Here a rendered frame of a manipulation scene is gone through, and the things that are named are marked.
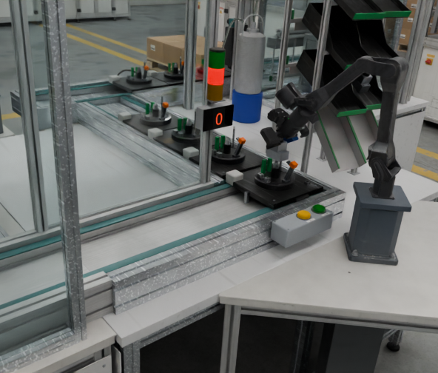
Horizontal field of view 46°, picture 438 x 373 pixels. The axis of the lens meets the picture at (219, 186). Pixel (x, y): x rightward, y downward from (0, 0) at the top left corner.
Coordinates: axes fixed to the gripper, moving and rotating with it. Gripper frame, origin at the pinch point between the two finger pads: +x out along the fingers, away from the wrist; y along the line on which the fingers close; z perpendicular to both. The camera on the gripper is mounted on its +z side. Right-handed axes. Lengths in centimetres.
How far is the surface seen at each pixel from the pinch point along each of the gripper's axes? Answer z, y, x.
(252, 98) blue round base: 49, -58, 53
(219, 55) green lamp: 24.5, 19.8, -16.8
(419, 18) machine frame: 54, -165, 12
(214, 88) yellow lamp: 18.7, 20.5, -8.7
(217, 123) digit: 11.2, 19.1, -0.3
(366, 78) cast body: 8.3, -41.8, -14.7
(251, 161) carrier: 4.0, -5.3, 21.8
